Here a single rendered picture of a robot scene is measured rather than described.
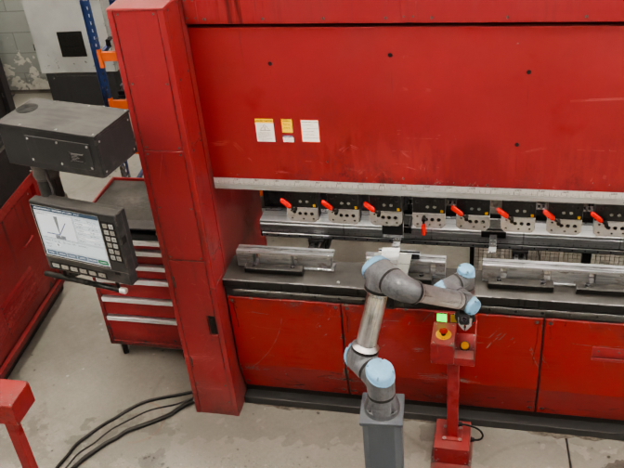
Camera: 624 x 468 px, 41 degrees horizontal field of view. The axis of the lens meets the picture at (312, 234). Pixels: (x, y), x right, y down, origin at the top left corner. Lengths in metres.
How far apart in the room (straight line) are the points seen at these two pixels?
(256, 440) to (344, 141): 1.73
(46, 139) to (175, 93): 0.56
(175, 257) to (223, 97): 0.83
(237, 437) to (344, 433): 0.57
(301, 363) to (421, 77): 1.70
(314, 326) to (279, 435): 0.67
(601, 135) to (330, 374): 1.86
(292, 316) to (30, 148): 1.54
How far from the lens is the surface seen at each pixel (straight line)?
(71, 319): 5.66
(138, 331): 5.03
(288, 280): 4.11
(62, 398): 5.11
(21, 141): 3.60
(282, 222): 4.37
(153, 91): 3.64
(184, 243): 4.01
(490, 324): 4.07
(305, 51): 3.58
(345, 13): 3.47
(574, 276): 4.05
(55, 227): 3.72
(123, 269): 3.61
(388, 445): 3.61
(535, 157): 3.68
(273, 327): 4.31
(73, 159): 3.45
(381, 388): 3.41
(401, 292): 3.21
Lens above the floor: 3.33
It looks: 34 degrees down
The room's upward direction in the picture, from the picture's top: 6 degrees counter-clockwise
